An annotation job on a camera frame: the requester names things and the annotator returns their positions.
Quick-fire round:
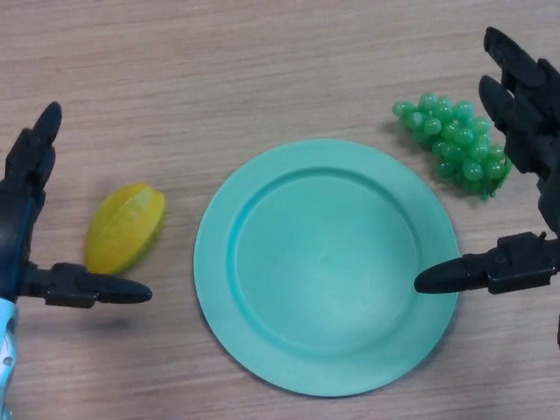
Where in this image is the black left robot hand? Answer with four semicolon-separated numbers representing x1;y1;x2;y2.
0;101;153;310

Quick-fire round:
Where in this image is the green round plate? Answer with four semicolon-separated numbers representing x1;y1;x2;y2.
193;138;460;398

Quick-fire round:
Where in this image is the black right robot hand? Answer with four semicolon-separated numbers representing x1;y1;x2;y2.
413;26;560;295

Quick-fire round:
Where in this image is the yellow starfruit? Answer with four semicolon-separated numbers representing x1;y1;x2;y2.
83;182;167;275

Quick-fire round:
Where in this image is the green grape bunch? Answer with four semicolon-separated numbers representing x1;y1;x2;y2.
392;91;513;201

